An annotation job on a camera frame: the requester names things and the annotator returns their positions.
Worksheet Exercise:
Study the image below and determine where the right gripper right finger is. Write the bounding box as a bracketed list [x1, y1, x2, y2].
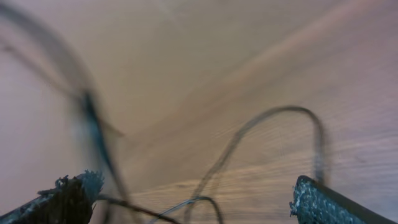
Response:
[289, 175, 397, 224]

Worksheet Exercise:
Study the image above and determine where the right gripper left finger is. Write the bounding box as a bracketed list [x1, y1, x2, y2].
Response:
[1, 170, 104, 224]

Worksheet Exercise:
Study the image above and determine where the black thin usb cable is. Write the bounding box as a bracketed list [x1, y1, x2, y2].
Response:
[183, 105, 327, 224]

